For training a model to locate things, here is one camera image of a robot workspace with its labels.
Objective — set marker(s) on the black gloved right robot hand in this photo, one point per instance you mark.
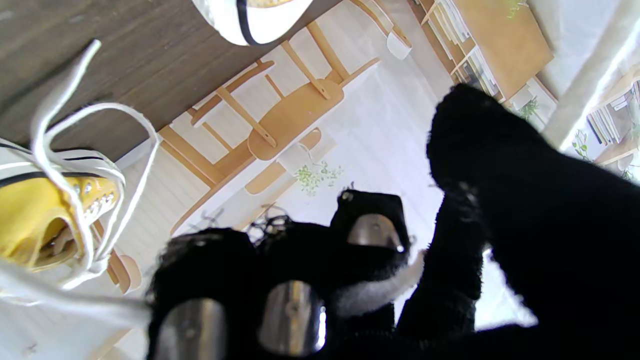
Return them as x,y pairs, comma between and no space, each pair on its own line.
550,225

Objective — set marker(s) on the yellow canvas sneaker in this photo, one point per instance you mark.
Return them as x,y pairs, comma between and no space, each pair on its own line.
25,215
225,20

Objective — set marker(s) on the printed room scene backdrop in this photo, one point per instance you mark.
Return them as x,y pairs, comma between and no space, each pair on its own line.
375,125

